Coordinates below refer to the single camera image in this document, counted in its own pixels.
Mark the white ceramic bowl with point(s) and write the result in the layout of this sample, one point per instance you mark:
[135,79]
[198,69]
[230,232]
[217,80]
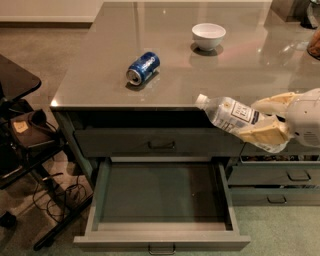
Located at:
[208,36]

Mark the grey middle right drawer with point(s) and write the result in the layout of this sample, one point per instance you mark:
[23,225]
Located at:
[255,173]

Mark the brown object right edge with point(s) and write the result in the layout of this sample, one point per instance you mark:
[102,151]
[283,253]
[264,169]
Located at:
[314,45]

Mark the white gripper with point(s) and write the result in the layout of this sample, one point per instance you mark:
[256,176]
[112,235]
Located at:
[306,116]

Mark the grey cabinet frame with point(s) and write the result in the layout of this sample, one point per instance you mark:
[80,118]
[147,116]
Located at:
[81,119]

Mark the clear plastic bottle blue label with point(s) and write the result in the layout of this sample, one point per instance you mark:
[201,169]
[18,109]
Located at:
[230,116]

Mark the grey bottom right drawer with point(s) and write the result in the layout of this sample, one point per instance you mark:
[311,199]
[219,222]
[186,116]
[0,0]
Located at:
[275,196]

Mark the black bag with tag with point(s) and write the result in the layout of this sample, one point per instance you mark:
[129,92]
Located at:
[32,129]

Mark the open grey middle drawer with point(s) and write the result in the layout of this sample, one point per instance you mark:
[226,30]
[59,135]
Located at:
[161,208]

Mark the blue soda can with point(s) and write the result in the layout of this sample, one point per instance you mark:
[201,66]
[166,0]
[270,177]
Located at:
[143,68]

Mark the grey top left drawer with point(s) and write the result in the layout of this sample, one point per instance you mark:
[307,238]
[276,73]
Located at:
[120,142]

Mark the grey top right drawer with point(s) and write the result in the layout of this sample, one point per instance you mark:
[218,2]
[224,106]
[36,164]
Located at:
[292,148]

